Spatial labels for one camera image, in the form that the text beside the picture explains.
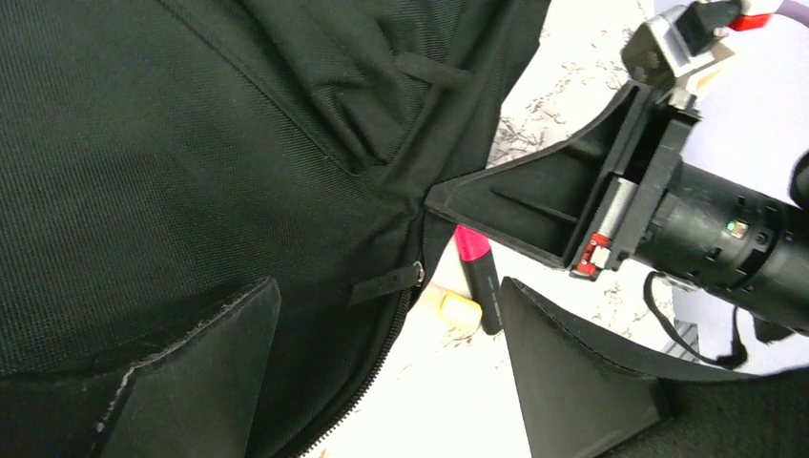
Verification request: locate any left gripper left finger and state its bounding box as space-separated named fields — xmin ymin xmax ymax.
xmin=1 ymin=278 xmax=280 ymax=457

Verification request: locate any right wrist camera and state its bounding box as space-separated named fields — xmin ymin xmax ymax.
xmin=621 ymin=0 xmax=782 ymax=96

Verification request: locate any black pink highlighter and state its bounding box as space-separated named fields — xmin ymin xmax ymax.
xmin=454 ymin=225 xmax=503 ymax=336

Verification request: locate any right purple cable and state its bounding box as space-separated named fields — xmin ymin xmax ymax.
xmin=771 ymin=0 xmax=809 ymax=30

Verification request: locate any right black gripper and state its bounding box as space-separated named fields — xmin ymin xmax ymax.
xmin=425 ymin=82 xmax=701 ymax=281

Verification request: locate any peach yellow highlighter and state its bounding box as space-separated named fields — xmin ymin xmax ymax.
xmin=418 ymin=283 xmax=483 ymax=333

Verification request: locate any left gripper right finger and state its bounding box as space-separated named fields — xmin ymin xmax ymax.
xmin=500 ymin=278 xmax=808 ymax=457

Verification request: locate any black backpack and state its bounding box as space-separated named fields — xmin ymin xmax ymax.
xmin=1 ymin=1 xmax=550 ymax=457

